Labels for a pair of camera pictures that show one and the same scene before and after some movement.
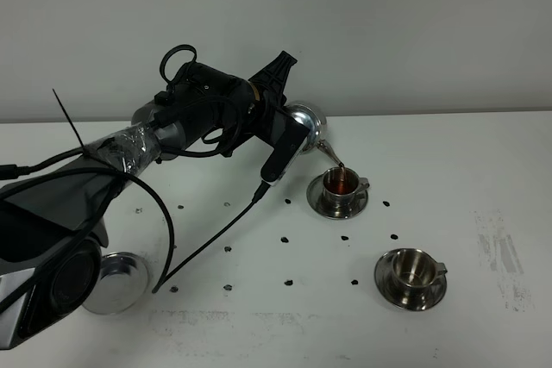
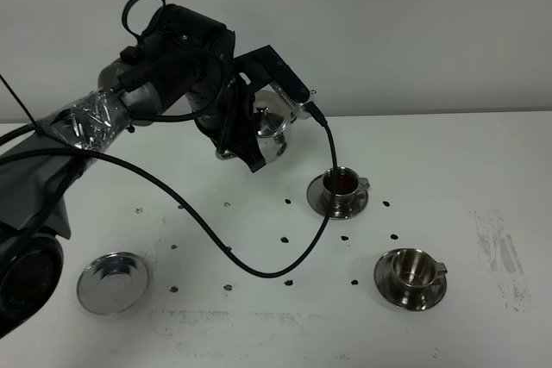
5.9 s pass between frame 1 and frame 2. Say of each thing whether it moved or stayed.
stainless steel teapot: moved
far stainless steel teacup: stayed
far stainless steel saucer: stayed
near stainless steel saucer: stayed
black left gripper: moved
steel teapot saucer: stayed
